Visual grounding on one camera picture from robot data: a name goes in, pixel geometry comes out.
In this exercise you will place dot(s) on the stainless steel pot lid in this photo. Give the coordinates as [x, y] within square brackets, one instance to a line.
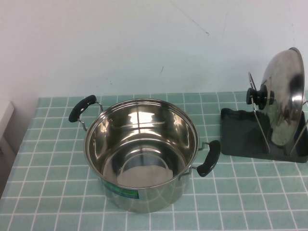
[281, 96]

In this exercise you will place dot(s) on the stainless steel cooking pot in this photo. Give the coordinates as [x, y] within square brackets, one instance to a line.
[144, 144]

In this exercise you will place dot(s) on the white box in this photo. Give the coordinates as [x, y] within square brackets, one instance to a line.
[7, 125]

